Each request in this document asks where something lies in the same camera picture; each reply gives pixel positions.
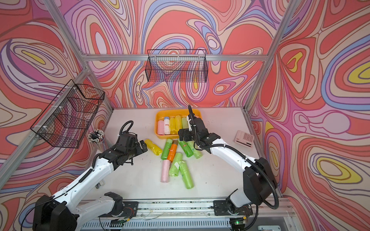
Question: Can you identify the yellow roll upper left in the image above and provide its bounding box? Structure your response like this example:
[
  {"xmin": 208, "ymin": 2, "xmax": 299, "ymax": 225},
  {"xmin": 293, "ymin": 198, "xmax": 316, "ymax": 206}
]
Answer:
[{"xmin": 144, "ymin": 139, "xmax": 162, "ymax": 156}]

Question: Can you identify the black wire basket on left wall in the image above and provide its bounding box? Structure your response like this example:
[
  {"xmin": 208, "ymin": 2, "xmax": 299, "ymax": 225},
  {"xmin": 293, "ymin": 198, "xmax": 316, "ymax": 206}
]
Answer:
[{"xmin": 30, "ymin": 80, "xmax": 105, "ymax": 149}]

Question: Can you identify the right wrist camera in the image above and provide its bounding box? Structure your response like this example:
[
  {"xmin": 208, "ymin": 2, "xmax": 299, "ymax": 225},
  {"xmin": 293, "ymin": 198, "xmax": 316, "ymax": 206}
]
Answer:
[{"xmin": 187, "ymin": 115, "xmax": 193, "ymax": 131}]

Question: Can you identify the green roll beside orange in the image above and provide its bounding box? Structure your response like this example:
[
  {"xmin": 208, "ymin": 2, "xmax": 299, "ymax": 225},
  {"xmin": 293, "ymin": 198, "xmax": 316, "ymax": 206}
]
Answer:
[{"xmin": 161, "ymin": 139, "xmax": 173, "ymax": 160}]

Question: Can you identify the yellow trash bag roll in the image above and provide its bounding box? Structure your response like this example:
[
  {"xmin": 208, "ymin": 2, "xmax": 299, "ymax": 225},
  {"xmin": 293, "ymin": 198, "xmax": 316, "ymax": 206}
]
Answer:
[
  {"xmin": 175, "ymin": 115, "xmax": 183, "ymax": 132},
  {"xmin": 169, "ymin": 117, "xmax": 177, "ymax": 134}
]

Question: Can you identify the pink trash bag roll left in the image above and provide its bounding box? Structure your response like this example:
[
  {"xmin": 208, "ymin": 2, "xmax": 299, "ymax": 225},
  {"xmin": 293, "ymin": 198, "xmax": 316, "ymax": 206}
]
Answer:
[{"xmin": 161, "ymin": 159, "xmax": 171, "ymax": 183}]

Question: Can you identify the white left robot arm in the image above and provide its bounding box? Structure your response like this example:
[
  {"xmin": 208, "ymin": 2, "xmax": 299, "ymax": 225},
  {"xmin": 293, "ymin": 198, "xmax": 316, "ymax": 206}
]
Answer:
[{"xmin": 32, "ymin": 132, "xmax": 147, "ymax": 231}]

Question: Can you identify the white blue-capped roll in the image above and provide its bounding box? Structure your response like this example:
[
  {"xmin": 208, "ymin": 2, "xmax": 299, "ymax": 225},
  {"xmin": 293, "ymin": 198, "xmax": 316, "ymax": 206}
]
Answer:
[{"xmin": 164, "ymin": 116, "xmax": 171, "ymax": 135}]

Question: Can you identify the orange trash bag roll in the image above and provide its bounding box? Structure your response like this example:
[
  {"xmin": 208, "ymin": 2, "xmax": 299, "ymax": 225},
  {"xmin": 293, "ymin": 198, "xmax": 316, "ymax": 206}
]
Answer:
[{"xmin": 167, "ymin": 140, "xmax": 178, "ymax": 162}]

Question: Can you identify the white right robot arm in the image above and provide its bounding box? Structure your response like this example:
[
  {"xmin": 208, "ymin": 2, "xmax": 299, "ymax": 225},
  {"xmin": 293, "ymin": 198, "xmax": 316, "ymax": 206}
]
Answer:
[{"xmin": 178, "ymin": 113, "xmax": 279, "ymax": 211}]

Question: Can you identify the pink labelled trash bag roll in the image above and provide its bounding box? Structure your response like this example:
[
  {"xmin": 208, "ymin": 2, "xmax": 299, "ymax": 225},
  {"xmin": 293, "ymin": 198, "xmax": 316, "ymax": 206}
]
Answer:
[{"xmin": 157, "ymin": 120, "xmax": 165, "ymax": 135}]

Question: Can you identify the metal base rail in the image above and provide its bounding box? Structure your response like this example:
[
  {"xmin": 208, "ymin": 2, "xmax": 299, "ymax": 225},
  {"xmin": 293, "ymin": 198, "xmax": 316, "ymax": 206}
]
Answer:
[{"xmin": 74, "ymin": 196, "xmax": 254, "ymax": 231}]

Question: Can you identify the light green trash bag roll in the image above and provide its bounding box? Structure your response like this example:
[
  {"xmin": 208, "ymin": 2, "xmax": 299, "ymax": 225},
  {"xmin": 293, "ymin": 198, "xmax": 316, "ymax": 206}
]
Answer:
[{"xmin": 181, "ymin": 116, "xmax": 189, "ymax": 129}]

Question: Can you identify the black wire basket on wall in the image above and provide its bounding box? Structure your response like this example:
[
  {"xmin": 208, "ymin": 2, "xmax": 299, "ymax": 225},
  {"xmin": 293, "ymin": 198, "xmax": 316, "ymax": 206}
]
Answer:
[
  {"xmin": 145, "ymin": 49, "xmax": 208, "ymax": 83},
  {"xmin": 30, "ymin": 80, "xmax": 105, "ymax": 149}
]

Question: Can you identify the light green roll upper right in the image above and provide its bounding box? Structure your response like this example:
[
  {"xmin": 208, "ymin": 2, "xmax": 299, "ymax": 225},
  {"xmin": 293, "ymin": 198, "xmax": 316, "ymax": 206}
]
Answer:
[{"xmin": 187, "ymin": 141, "xmax": 202, "ymax": 159}]

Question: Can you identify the pink calculator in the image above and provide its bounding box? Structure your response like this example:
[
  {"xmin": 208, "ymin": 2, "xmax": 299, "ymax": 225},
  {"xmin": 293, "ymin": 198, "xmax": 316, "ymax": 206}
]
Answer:
[{"xmin": 234, "ymin": 130, "xmax": 254, "ymax": 148}]

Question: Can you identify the large green trash bag roll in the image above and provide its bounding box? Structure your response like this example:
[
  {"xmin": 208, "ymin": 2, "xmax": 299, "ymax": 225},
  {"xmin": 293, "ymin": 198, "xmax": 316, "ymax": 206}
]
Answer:
[{"xmin": 178, "ymin": 160, "xmax": 194, "ymax": 189}]

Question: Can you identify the pencil holder cup with pencils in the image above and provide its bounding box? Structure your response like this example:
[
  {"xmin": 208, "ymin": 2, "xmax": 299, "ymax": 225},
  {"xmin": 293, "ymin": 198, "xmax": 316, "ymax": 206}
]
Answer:
[{"xmin": 88, "ymin": 130, "xmax": 110, "ymax": 152}]

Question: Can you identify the black wire basket on back wall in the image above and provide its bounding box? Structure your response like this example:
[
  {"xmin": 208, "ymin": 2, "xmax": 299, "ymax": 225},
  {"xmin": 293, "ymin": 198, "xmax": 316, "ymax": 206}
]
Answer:
[{"xmin": 145, "ymin": 49, "xmax": 208, "ymax": 83}]

